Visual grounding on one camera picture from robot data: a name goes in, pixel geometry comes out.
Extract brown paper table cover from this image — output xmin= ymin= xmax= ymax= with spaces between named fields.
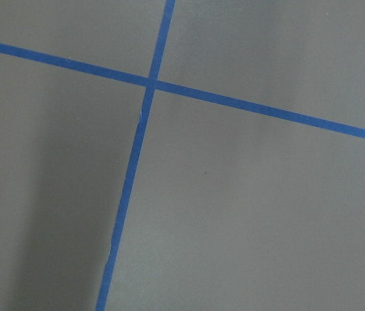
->
xmin=0 ymin=1 xmax=365 ymax=310

